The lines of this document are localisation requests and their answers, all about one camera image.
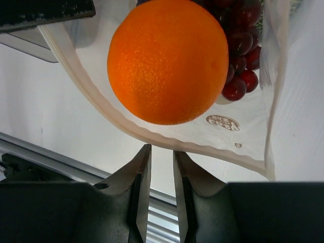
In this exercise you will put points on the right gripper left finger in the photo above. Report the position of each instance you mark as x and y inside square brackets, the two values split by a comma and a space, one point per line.
[40, 205]

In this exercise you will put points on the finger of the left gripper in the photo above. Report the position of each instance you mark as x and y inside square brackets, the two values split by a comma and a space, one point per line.
[25, 14]

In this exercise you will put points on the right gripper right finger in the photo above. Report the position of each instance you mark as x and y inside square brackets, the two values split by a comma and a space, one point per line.
[210, 210]

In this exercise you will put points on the clear zip top bag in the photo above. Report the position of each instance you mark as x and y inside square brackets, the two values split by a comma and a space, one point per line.
[237, 132]

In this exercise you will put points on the orange fruit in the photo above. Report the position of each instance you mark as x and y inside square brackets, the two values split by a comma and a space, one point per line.
[168, 61]

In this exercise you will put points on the purple grape bunch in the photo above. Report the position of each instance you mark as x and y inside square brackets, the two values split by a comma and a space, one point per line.
[238, 20]

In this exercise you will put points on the aluminium rail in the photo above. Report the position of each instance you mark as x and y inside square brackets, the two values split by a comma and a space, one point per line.
[162, 215]

